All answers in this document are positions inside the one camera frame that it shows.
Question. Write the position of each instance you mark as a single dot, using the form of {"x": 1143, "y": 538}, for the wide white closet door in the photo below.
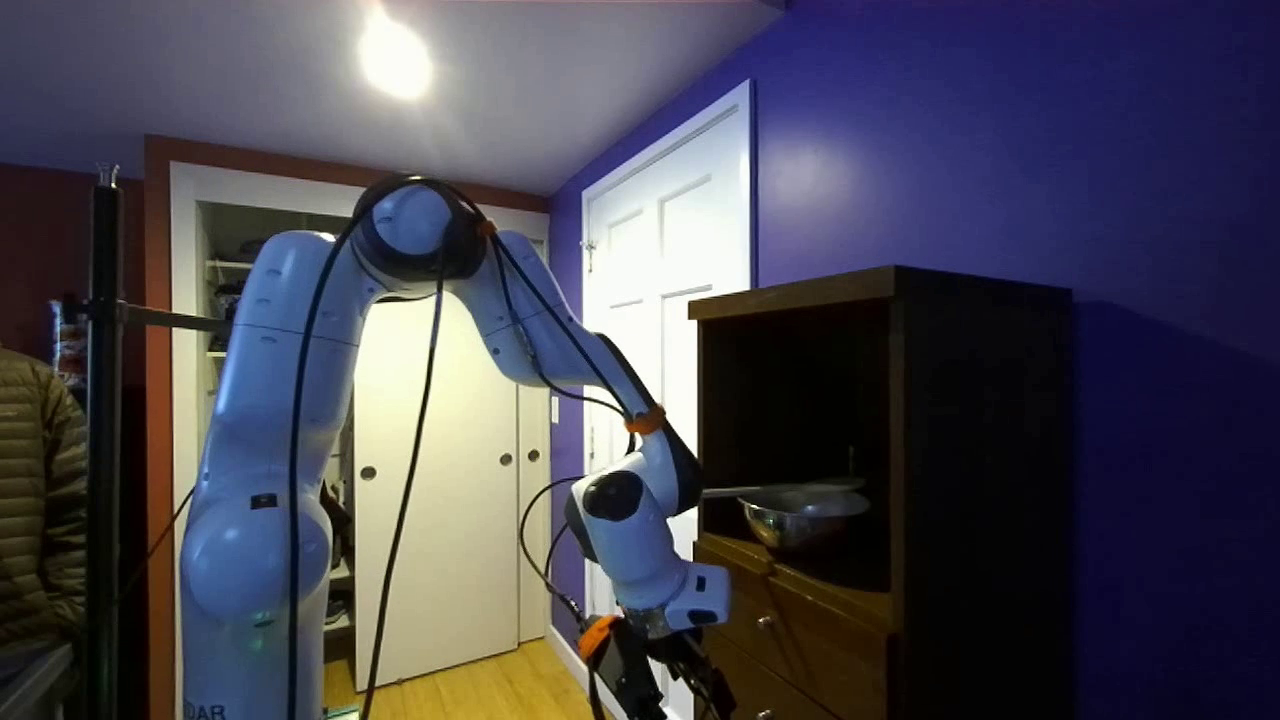
{"x": 455, "y": 533}

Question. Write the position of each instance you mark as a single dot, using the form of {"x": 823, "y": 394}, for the wooden cabinet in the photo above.
{"x": 986, "y": 507}

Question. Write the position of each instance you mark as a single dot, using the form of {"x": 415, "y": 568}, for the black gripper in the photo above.
{"x": 674, "y": 684}

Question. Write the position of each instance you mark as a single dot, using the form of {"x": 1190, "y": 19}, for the wrist camera with orange mount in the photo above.
{"x": 600, "y": 641}

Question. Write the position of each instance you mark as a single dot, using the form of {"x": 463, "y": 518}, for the small drawer knob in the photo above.
{"x": 765, "y": 620}

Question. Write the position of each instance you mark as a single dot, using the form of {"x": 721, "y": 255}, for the white panel door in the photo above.
{"x": 664, "y": 265}

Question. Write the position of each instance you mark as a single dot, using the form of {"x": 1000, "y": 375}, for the person in striped jacket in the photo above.
{"x": 43, "y": 507}

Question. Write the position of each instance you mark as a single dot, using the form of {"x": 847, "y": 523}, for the round ceiling light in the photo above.
{"x": 392, "y": 56}

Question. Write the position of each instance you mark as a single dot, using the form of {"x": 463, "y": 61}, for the black tripod pole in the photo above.
{"x": 105, "y": 466}

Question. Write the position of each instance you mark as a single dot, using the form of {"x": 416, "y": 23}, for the black horizontal crossbar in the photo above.
{"x": 165, "y": 316}

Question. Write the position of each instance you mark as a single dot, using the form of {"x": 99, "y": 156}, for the white closet shelving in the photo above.
{"x": 232, "y": 265}

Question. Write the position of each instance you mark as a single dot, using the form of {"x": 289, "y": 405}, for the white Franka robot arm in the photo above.
{"x": 264, "y": 403}

